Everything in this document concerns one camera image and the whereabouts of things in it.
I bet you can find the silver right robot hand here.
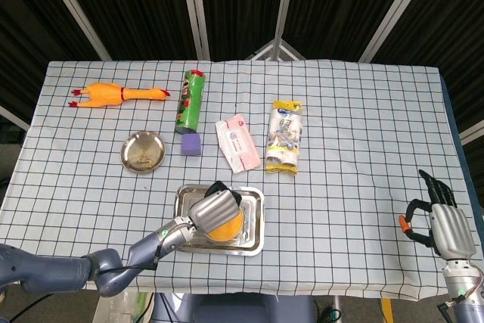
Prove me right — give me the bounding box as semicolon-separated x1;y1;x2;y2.
399;169;477;262

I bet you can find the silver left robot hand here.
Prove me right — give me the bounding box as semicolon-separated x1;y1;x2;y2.
188;181;244;234

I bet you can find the orange round bowl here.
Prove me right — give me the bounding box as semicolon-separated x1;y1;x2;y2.
206;209;245;244

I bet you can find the rectangular steel tray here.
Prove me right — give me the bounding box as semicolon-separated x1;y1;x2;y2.
175;184;265;257

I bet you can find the purple foam cube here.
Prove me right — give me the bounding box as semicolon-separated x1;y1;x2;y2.
180;133;202;157

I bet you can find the pink wet wipes pack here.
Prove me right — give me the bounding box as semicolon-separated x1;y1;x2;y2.
214;113;262;175

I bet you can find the round steel plate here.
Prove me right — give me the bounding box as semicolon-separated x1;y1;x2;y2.
119;130;167;175

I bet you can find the blue-grey robot torso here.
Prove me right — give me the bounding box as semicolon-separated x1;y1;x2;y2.
150;292;317;323

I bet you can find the yellow pack of rolls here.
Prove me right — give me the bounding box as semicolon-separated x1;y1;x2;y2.
264;100;305;176

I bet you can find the yellow table leg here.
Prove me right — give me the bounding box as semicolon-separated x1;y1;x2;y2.
380;298;394;323

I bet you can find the green chip can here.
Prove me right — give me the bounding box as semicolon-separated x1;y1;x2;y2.
174;69;207;135

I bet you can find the checkered white tablecloth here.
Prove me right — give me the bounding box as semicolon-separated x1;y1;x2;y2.
0;58;473;300

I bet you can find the yellow rubber chicken toy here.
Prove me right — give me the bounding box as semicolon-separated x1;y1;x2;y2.
67;82;171;108

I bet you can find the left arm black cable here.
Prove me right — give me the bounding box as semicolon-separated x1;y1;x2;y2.
90;245;163;275

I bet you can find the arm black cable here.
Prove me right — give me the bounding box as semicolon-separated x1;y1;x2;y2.
436;262;484;323
90;245;163;275

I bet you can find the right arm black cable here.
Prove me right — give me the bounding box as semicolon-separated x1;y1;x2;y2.
436;262;484;323

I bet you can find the white partition base bracket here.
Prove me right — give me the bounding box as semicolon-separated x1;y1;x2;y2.
245;38;308;61

